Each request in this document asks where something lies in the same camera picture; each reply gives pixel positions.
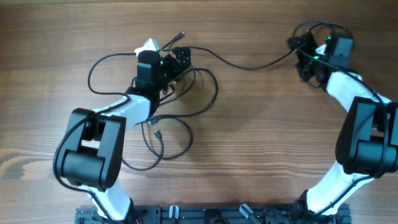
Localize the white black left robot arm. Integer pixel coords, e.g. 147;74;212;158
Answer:
53;47;192;223

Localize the black micro USB cable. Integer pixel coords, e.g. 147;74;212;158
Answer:
161;32;304;71

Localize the black right camera cable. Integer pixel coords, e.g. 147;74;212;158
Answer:
292;20;390;218

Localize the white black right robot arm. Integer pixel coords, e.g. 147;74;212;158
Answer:
287;32;397;222

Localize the black thin USB cable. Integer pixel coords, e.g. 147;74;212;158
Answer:
121;129;165;172

